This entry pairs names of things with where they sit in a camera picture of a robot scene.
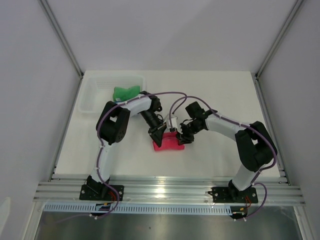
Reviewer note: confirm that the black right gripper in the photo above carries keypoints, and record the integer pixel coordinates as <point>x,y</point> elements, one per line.
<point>183,138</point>

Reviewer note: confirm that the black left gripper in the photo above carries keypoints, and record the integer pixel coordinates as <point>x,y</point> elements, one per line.
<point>156,133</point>

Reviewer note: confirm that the pink towel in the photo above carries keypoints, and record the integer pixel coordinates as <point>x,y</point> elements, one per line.
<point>169,142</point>

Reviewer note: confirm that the green towel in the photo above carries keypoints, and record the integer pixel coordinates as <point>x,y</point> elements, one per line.
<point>121,94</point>

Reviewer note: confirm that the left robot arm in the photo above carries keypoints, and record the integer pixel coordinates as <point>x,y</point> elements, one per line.
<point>112,127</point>

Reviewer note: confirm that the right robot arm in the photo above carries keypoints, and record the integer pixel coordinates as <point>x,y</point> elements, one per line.
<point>254,144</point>

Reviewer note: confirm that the white plastic basket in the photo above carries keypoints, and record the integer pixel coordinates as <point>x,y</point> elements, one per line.
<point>97,89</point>

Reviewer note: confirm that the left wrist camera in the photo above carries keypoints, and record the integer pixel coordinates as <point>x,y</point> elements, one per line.
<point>166,118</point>

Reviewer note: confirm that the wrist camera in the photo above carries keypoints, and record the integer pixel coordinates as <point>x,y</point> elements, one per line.
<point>172,125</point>
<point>166,118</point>

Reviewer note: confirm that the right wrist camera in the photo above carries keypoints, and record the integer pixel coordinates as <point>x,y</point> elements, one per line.
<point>172,125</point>

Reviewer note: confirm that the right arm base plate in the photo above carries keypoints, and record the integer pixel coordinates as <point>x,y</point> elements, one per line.
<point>233,195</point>

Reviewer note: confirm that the slotted cable duct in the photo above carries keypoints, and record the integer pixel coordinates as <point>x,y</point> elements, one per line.
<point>124,208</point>

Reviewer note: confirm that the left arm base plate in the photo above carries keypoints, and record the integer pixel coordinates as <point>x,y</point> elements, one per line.
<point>103,193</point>

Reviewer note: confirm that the aluminium frame rail right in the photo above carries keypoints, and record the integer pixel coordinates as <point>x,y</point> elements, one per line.
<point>269,125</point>

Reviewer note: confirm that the aluminium front rail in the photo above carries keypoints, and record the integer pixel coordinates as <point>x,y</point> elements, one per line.
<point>168,190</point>

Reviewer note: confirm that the aluminium frame post right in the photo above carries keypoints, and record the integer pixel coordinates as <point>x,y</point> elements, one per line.
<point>280,36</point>

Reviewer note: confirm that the aluminium frame post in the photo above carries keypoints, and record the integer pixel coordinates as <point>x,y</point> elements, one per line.
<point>58,31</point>
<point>280,36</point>

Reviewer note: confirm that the aluminium frame post left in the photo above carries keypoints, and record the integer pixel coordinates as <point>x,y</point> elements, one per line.
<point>58,31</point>

